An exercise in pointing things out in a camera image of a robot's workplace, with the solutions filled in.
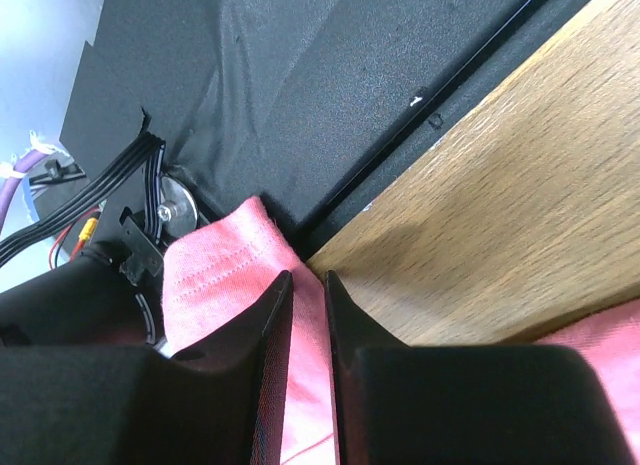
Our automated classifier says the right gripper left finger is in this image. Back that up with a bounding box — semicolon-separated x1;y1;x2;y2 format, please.
1;271;293;464

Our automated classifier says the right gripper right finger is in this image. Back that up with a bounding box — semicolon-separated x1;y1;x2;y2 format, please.
325;272;634;464

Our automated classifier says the pink t-shirt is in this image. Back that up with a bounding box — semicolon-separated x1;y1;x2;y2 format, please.
162;197;639;464

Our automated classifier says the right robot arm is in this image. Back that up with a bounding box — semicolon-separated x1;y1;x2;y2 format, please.
1;243;634;464

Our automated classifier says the silver mounting screw disc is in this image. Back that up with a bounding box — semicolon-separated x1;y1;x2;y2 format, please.
157;175;198;239

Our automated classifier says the black flat cable bundle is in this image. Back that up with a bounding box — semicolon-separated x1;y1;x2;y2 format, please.
0;129;166;266

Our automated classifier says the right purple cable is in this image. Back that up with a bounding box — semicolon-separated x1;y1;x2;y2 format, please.
0;149;66;226

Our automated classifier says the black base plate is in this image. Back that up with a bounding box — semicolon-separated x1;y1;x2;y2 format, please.
61;0;590;255

